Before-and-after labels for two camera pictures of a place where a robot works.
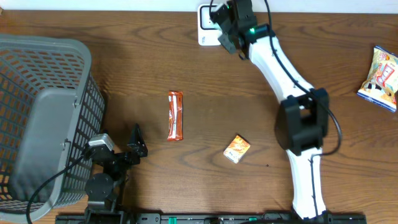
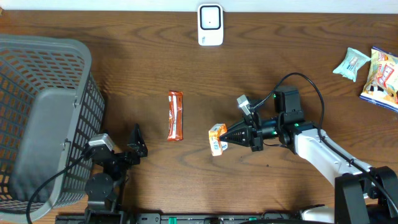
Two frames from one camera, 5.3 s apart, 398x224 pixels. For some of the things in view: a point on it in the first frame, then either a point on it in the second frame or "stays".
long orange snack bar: x=175 y=116 stays
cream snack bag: x=380 y=86 stays
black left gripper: x=133 y=158 stays
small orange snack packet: x=237 y=149 -> x=217 y=146
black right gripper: x=224 y=42 -> x=251 y=136
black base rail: x=210 y=218 stays
